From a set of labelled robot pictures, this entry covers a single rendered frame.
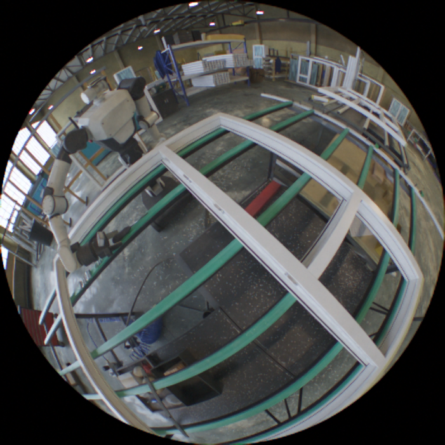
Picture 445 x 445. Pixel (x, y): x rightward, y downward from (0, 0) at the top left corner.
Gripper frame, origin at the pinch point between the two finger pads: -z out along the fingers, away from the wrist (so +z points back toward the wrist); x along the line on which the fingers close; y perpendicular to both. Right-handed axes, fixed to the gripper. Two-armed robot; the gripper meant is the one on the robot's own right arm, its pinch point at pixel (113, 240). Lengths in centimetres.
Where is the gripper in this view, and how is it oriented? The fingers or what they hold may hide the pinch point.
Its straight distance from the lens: 68.3
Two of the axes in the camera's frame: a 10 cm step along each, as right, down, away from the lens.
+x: -6.6, -6.3, 4.0
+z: -7.3, 4.0, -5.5
